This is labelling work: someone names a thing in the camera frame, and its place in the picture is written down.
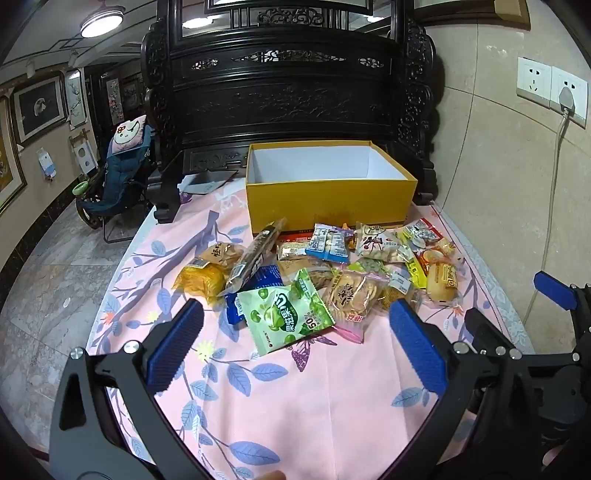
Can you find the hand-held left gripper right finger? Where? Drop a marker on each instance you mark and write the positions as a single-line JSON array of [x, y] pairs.
[[415, 344]]

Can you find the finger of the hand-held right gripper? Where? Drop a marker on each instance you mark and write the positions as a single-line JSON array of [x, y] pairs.
[[554, 290], [485, 325]]

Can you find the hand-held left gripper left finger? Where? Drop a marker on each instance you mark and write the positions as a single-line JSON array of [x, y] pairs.
[[178, 344]]

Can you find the red biscuit packet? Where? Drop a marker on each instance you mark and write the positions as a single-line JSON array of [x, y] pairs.
[[434, 256]]

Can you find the blue white ball biscuit packet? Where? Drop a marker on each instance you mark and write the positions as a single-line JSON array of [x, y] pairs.
[[328, 242]]

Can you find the red bar packet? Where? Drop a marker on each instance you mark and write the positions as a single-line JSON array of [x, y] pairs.
[[295, 237]]

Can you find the yellow cardboard box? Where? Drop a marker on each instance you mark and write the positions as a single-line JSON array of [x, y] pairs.
[[323, 203]]

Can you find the person's left hand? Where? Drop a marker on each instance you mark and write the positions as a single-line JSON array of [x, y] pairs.
[[272, 476]]

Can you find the yellow bread roll packet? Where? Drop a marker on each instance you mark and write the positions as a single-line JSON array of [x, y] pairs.
[[443, 281]]

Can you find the clear packet blue label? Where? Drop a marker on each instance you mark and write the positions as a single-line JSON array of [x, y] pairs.
[[397, 281]]

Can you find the small bright yellow packet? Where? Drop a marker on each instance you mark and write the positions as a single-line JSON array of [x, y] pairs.
[[415, 274]]

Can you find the golden yellow snack packet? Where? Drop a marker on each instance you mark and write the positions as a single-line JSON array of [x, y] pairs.
[[198, 277]]

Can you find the clear cracker packet pink edge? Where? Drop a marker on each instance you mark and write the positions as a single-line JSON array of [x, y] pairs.
[[351, 295]]

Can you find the small green pea packet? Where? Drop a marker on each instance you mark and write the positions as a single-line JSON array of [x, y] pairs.
[[371, 266]]

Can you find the tan pastry packet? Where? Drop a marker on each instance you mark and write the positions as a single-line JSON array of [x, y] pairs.
[[224, 254]]

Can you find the green snack packet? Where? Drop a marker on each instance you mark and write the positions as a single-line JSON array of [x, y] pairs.
[[277, 318]]

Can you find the white round snack packet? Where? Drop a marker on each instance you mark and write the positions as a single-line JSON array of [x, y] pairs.
[[381, 244]]

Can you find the pink floral tablecloth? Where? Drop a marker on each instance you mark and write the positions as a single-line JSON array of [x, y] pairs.
[[323, 401]]

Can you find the blue snack packet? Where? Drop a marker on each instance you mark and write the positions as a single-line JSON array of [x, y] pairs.
[[265, 279]]

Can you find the long dark bar packet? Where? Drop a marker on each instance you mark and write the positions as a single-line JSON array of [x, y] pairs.
[[256, 256]]

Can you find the shiny orange snack packet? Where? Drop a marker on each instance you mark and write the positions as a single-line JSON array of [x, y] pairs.
[[349, 237]]

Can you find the flat brown snack packet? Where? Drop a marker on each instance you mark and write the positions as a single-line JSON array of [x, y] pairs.
[[300, 271]]

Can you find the clear grain bar packet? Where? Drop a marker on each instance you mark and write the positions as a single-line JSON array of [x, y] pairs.
[[291, 251]]

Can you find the white paper sheet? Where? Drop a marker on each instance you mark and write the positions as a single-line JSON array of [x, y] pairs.
[[205, 181]]

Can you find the blue recliner chair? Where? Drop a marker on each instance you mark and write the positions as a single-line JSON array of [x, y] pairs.
[[120, 184]]

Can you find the green bowl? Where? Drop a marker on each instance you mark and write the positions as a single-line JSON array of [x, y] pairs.
[[81, 188]]

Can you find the grey plug adapter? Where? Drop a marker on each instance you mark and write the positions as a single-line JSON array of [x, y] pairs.
[[566, 98]]

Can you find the white hanging board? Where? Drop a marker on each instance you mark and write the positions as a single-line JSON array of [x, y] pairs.
[[84, 152]]

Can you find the pink cartoon pillow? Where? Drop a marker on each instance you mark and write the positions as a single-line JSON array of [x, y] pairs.
[[129, 134]]

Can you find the gold framed picture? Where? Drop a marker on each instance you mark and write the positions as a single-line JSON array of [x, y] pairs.
[[7, 161]]

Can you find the red flower framed picture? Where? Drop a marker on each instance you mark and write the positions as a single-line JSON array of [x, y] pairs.
[[114, 101]]

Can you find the blossom scroll painting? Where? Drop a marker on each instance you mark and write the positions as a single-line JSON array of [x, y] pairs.
[[76, 99]]

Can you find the dark framed picture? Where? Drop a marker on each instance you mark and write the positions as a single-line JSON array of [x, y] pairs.
[[39, 106]]

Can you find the round ceiling lamp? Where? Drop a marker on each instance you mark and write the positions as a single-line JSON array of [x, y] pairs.
[[101, 21]]

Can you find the white wall socket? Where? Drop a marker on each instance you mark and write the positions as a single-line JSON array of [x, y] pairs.
[[533, 81], [579, 110]]

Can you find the wooden picture frame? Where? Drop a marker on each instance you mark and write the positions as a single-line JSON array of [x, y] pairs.
[[475, 14]]

